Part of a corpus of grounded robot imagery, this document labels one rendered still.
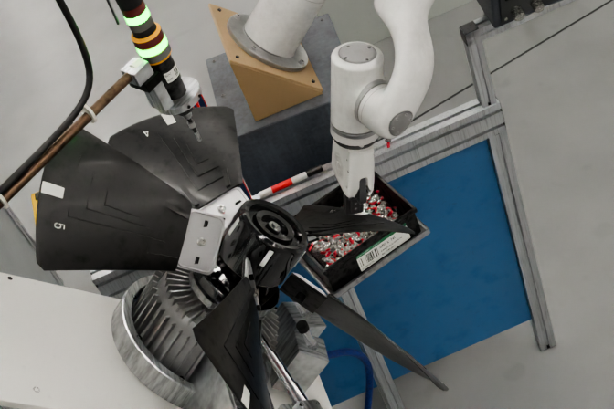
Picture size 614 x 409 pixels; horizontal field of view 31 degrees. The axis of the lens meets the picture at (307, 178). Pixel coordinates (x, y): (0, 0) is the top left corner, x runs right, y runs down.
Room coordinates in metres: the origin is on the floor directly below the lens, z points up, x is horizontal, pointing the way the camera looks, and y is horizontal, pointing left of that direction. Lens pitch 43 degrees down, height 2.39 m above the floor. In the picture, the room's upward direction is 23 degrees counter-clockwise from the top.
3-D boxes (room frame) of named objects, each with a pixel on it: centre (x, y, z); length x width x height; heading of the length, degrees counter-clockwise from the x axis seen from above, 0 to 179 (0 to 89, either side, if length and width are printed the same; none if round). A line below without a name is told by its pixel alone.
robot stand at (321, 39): (1.91, -0.03, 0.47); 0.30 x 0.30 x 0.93; 87
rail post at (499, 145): (1.65, -0.40, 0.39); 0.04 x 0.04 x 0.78; 1
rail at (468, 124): (1.64, 0.03, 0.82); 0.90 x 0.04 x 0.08; 91
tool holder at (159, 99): (1.28, 0.13, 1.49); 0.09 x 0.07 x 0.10; 126
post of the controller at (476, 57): (1.65, -0.40, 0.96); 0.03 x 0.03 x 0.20; 1
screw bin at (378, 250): (1.48, -0.04, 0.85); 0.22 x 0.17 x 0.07; 106
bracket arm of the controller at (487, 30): (1.65, -0.50, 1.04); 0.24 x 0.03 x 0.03; 91
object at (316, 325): (1.25, 0.13, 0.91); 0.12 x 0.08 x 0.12; 91
